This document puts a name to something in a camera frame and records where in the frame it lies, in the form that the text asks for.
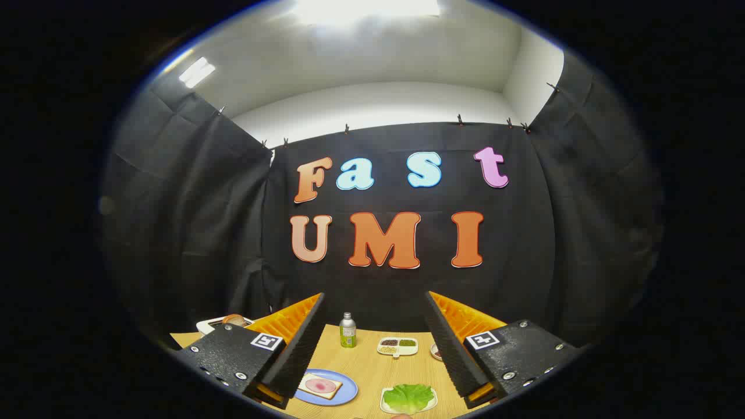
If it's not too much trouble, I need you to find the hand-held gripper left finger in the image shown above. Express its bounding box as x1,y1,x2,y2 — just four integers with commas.
175,293,327,410

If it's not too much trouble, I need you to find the blue round plate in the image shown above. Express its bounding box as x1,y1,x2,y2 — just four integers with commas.
294,369,359,406

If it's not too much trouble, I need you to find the green lettuce leaf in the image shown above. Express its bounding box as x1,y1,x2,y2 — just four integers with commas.
382,384,436,415

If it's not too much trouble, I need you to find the white toaster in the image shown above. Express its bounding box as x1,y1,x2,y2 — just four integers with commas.
196,316,255,337

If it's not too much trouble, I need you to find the white divided dish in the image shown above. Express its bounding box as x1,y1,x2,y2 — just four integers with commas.
377,337,419,358

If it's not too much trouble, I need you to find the ceiling light panel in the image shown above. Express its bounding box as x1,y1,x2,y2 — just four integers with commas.
178,56,217,89
291,0,441,27

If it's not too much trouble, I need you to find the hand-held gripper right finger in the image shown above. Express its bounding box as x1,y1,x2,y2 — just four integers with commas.
423,291,583,410

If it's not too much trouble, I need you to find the silver bottle with green label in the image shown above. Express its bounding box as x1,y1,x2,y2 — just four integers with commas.
339,312,357,349

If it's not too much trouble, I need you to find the black backdrop cloth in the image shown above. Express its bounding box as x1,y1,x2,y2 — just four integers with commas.
99,49,664,356

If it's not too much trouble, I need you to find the white curved empty plate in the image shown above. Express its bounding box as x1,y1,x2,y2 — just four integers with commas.
379,386,438,415

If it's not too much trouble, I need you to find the toast slice under ham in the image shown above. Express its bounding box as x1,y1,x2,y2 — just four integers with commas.
297,373,343,400

